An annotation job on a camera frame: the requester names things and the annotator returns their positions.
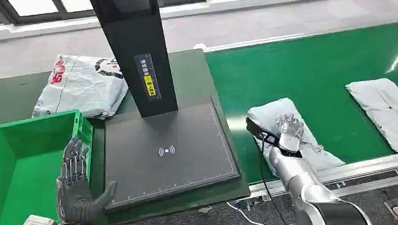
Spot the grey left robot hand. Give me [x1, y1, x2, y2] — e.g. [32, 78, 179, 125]
[54, 136, 120, 225]

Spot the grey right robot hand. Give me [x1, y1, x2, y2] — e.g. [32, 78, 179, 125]
[277, 113, 306, 155]

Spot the grey plastic mailer parcel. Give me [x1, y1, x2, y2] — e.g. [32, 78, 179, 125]
[246, 95, 346, 179]
[345, 77, 398, 156]

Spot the green plastic crate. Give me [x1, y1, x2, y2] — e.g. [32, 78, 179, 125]
[0, 109, 97, 225]

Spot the green conveyor belt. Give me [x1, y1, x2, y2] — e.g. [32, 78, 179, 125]
[203, 21, 398, 187]

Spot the black scanner stand with platform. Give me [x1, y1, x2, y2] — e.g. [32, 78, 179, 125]
[88, 0, 242, 213]

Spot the white parcel with black print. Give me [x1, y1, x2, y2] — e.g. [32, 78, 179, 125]
[29, 52, 130, 123]

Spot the yellow and black column label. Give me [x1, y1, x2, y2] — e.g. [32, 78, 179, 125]
[133, 52, 162, 102]

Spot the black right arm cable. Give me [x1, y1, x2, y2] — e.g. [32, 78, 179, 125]
[258, 135, 290, 225]

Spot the silver conveyor frame rail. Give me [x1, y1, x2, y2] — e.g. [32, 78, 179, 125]
[247, 152, 398, 204]

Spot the white floor cable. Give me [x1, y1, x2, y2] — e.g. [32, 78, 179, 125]
[226, 200, 271, 225]

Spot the dark window frame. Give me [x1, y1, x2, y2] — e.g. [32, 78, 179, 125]
[0, 0, 296, 27]

